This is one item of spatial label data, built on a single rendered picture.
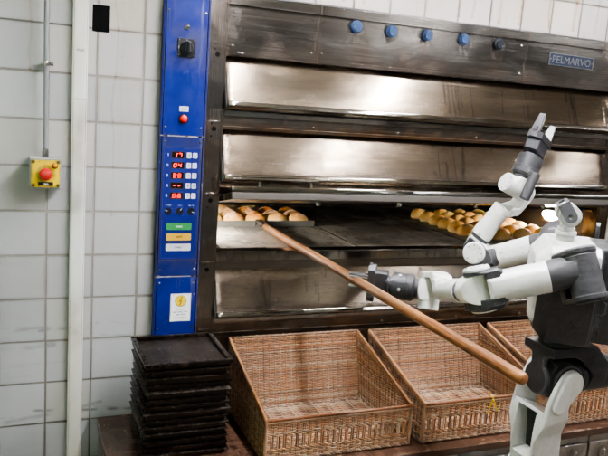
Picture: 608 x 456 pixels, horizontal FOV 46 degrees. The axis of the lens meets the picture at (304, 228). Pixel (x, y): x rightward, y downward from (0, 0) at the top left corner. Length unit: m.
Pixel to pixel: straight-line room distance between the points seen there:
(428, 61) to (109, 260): 1.45
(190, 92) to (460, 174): 1.18
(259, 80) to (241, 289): 0.79
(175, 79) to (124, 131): 0.25
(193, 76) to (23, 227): 0.76
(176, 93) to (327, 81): 0.58
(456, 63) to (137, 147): 1.32
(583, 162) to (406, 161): 0.92
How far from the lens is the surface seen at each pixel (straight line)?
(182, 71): 2.52
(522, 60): 3.20
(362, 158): 2.81
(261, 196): 2.51
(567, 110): 3.35
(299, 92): 2.67
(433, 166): 2.96
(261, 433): 2.44
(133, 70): 2.52
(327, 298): 2.85
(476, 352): 1.77
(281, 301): 2.77
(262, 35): 2.65
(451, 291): 2.10
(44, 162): 2.44
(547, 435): 2.39
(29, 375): 2.69
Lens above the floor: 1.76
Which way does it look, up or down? 10 degrees down
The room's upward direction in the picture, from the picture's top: 4 degrees clockwise
